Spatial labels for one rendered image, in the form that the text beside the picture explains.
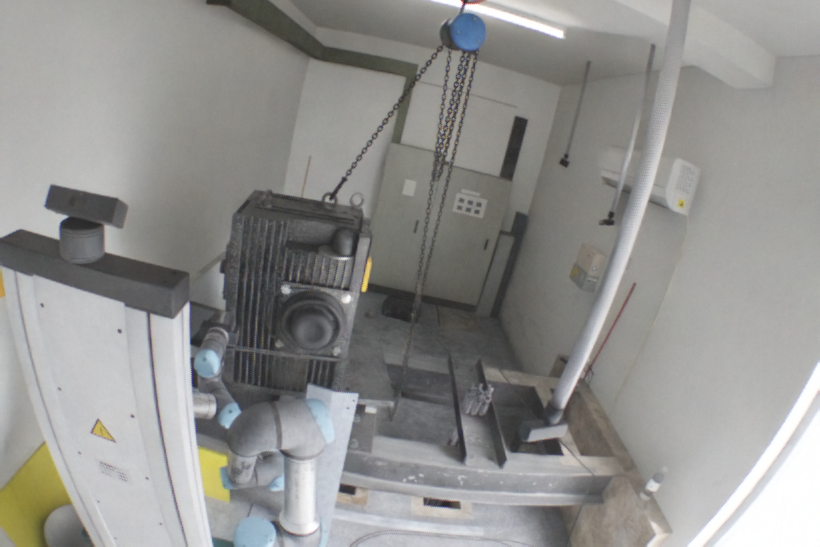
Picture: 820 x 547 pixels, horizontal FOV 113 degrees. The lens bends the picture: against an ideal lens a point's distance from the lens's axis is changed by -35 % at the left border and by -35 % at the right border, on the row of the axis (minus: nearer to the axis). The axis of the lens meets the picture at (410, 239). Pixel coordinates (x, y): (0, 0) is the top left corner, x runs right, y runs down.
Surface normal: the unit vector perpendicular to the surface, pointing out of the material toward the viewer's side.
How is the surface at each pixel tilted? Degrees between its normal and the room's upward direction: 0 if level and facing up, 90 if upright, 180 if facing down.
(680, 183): 90
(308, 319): 90
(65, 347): 90
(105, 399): 90
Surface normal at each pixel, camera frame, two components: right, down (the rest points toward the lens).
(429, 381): 0.00, 0.28
